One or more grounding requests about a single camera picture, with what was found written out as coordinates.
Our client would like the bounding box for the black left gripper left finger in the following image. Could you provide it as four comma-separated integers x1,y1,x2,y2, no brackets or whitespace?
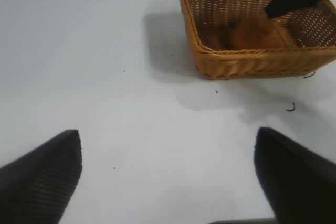
0,129,83,224

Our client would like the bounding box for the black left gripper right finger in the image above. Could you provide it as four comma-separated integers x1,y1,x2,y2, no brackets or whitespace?
254,126,336,224

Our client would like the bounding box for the woven wicker rectangular basket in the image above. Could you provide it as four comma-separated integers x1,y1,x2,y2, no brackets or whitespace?
178,0,336,80

